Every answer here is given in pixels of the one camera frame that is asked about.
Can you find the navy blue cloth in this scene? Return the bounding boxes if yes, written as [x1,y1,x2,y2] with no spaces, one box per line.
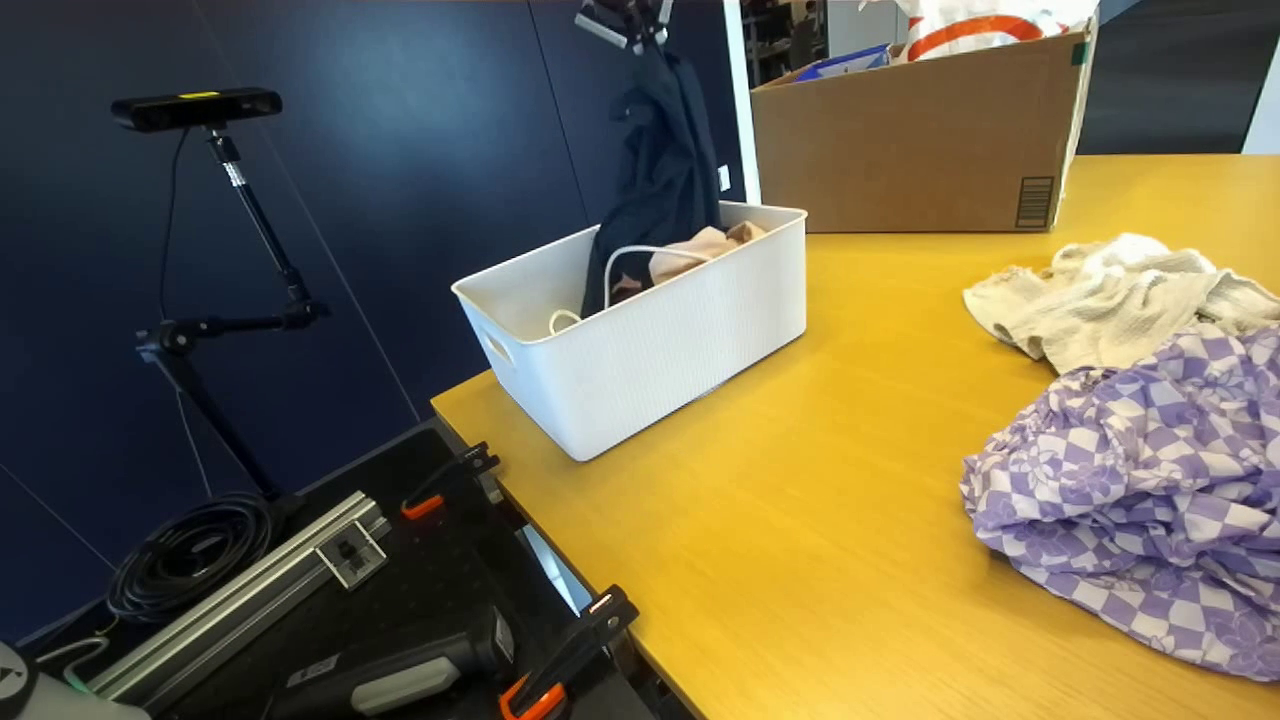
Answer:
[582,50,724,320]

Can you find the peach beige cloth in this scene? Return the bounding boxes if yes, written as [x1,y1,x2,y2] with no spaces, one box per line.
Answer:
[643,215,774,290]

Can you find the purple white checkered cloth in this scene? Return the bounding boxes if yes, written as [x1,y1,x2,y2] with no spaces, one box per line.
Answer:
[955,320,1280,690]

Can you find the white plastic basket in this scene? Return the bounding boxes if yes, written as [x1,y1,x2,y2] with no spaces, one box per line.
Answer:
[450,198,811,469]

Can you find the blue item in cardboard box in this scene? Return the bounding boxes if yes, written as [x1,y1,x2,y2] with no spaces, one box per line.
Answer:
[796,40,897,90]

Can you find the brown cardboard box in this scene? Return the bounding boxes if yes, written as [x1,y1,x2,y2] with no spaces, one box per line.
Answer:
[750,23,1096,239]

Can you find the white plastic bag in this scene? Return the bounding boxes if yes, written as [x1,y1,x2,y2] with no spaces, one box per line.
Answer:
[889,0,1103,67]

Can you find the black orange clamp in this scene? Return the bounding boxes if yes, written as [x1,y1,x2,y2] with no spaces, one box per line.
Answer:
[492,583,643,720]
[397,445,504,529]

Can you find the cream white cloth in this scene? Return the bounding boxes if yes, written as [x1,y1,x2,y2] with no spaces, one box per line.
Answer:
[962,230,1280,382]

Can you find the white board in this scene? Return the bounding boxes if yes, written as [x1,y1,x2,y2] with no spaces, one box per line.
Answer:
[1239,75,1280,162]

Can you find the black grey handheld tool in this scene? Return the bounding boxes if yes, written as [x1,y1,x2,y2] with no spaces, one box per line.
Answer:
[256,604,521,720]

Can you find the silver aluminium extrusion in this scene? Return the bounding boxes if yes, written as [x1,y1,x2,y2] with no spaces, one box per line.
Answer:
[85,489,402,714]

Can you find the white wall panel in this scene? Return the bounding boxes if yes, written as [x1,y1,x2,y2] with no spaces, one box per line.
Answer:
[719,0,768,210]

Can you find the white cord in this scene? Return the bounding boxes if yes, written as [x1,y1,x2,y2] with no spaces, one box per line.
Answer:
[541,239,667,342]

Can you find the black jointed camera stand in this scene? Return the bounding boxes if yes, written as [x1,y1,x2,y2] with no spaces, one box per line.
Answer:
[132,124,332,506]

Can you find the black camera bar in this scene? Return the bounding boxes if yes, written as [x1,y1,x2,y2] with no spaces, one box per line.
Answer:
[107,86,289,138]

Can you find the coiled black cable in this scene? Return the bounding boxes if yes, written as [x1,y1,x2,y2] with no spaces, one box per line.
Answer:
[101,491,293,633]

